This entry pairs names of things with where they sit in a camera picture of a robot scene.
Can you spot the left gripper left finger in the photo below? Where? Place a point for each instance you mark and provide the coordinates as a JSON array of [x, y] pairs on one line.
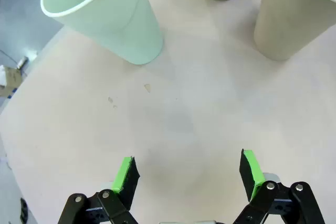
[[122, 179]]

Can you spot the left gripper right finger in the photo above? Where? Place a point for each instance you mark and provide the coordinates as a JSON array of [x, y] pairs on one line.
[[255, 174]]

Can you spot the mint green paper cup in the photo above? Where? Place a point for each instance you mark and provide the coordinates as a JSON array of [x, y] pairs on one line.
[[126, 24]]

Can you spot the cardboard box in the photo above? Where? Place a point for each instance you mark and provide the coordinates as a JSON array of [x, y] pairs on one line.
[[11, 79]]

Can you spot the small metal cylinder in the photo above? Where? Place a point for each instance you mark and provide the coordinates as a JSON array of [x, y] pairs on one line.
[[22, 62]]

